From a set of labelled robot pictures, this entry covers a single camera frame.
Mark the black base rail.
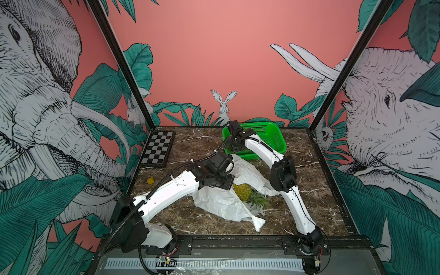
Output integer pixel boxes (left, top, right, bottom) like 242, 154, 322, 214
95, 233, 378, 259

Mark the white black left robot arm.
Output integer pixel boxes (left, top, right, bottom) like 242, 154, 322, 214
102, 152, 234, 254

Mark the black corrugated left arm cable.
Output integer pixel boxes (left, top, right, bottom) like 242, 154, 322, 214
96, 137, 231, 259

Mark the black white checkerboard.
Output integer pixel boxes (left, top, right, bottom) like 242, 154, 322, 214
140, 131, 175, 168

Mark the black frame post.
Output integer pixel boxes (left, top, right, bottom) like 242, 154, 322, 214
308, 0, 394, 132
87, 0, 156, 131

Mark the right black frame post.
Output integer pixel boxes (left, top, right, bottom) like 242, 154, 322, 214
308, 0, 394, 132

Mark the pineapple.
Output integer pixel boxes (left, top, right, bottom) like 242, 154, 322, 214
233, 183, 269, 209

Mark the green plastic basket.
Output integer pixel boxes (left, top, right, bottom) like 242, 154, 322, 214
226, 121, 287, 160

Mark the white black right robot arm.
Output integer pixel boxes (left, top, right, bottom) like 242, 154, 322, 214
226, 120, 323, 255

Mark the white slotted cable duct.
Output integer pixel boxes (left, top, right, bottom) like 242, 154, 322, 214
104, 257, 305, 272

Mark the white plastic bag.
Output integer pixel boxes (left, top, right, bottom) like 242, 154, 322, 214
191, 154, 280, 232

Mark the left black frame post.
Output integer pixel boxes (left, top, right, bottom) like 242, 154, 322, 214
87, 0, 156, 131

